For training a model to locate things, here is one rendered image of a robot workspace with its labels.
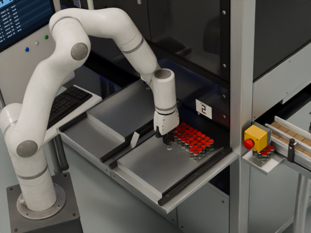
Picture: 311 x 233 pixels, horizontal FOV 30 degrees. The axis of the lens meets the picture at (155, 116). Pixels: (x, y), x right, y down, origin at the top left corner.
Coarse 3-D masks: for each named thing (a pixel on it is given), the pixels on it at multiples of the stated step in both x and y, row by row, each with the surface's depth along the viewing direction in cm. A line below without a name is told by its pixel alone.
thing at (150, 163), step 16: (144, 144) 238; (160, 144) 241; (176, 144) 240; (128, 160) 235; (144, 160) 234; (160, 160) 233; (176, 160) 233; (192, 160) 232; (208, 160) 228; (144, 176) 227; (160, 176) 227; (176, 176) 226; (160, 192) 216
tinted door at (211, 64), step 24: (168, 0) 218; (192, 0) 208; (216, 0) 199; (168, 24) 226; (192, 24) 215; (216, 24) 205; (168, 48) 233; (192, 48) 222; (216, 48) 211; (216, 72) 218
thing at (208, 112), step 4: (196, 100) 235; (196, 104) 237; (200, 104) 234; (204, 104) 233; (196, 108) 238; (200, 108) 236; (204, 108) 234; (208, 108) 232; (200, 112) 237; (208, 112) 233; (208, 116) 235
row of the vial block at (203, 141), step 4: (180, 128) 241; (184, 128) 241; (184, 132) 240; (188, 132) 238; (192, 132) 238; (192, 136) 238; (196, 136) 236; (200, 140) 234; (204, 140) 234; (204, 144) 234; (208, 144) 232; (208, 148) 232; (208, 152) 234
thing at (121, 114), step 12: (132, 84) 270; (144, 84) 274; (120, 96) 267; (132, 96) 268; (144, 96) 267; (96, 108) 260; (108, 108) 262; (120, 108) 261; (132, 108) 261; (144, 108) 260; (96, 120) 253; (108, 120) 256; (120, 120) 255; (132, 120) 254; (144, 120) 254; (120, 132) 249; (132, 132) 243
